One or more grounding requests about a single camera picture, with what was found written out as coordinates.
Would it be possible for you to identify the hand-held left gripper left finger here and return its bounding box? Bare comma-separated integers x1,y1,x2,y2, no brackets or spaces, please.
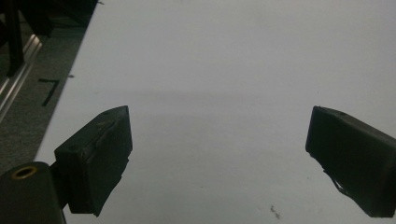
53,105,134,217

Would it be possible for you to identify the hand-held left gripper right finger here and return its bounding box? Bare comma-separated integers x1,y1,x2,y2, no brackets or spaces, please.
304,105,396,218

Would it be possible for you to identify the silver metal rail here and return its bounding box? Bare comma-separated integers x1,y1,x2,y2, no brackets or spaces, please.
0,34,43,123

